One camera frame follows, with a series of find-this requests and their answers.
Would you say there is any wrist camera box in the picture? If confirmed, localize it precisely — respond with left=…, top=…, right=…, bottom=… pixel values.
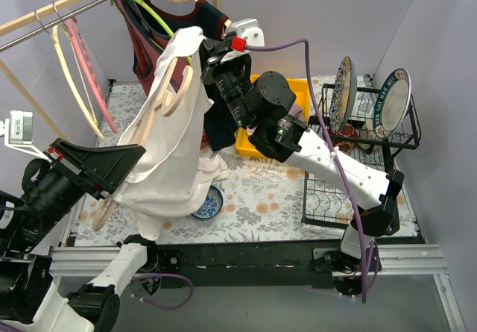
left=221, top=19, right=265, bottom=63
left=1, top=110, right=49, bottom=161

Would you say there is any crumpled white cloth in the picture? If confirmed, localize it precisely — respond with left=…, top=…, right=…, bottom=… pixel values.
left=194, top=154, right=228, bottom=192

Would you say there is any green rimmed white plate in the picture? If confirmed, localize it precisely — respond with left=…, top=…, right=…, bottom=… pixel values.
left=372, top=68, right=411, bottom=140

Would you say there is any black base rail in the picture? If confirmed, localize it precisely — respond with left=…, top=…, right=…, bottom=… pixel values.
left=115, top=238, right=373, bottom=288

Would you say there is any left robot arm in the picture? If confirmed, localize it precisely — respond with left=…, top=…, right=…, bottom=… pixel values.
left=1, top=139, right=159, bottom=331

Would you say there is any blue white ceramic bowl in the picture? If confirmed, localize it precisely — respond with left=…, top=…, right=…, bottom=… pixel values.
left=192, top=186, right=224, bottom=220

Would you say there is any cream plastic hanger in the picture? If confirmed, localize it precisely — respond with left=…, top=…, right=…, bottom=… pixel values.
left=34, top=10, right=104, bottom=140

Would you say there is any black wire dish rack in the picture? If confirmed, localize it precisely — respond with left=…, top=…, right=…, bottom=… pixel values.
left=302, top=75, right=422, bottom=236

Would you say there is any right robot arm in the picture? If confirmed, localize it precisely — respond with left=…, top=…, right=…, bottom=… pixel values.
left=200, top=34, right=404, bottom=271

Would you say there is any yellow plastic bin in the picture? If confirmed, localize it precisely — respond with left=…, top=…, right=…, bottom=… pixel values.
left=235, top=78, right=311, bottom=158

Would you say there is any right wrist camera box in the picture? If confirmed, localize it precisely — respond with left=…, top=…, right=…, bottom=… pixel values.
left=221, top=19, right=265, bottom=63

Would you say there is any floral tablecloth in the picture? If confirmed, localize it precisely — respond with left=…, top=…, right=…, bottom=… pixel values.
left=74, top=82, right=418, bottom=247

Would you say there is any pink tank top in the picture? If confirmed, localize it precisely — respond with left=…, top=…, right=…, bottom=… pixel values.
left=289, top=103, right=306, bottom=122

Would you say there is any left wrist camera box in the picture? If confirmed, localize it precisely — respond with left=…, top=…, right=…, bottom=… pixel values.
left=1, top=110, right=49, bottom=161

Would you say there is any red patterned bowl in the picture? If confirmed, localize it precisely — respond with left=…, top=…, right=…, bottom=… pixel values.
left=327, top=123, right=358, bottom=152

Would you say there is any navy maroon tank top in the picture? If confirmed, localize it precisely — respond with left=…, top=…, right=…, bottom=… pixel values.
left=133, top=0, right=243, bottom=152

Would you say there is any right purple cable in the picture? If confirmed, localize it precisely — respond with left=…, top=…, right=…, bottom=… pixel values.
left=245, top=39, right=381, bottom=304

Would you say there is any red teal tank top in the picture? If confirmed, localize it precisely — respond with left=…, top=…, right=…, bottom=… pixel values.
left=113, top=0, right=209, bottom=150

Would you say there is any wooden clothes rack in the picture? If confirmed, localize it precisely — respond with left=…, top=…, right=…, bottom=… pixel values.
left=0, top=0, right=221, bottom=142

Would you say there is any pink plastic hanger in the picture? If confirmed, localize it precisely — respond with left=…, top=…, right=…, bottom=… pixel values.
left=66, top=17, right=118, bottom=133

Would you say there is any lime green hanger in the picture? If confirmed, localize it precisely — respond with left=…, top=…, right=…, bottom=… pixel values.
left=121, top=0, right=193, bottom=64

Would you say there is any cream white tank top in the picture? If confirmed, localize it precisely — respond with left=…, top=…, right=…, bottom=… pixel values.
left=113, top=26, right=212, bottom=240

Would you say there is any floral patterned plate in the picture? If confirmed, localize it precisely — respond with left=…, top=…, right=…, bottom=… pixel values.
left=329, top=56, right=357, bottom=134

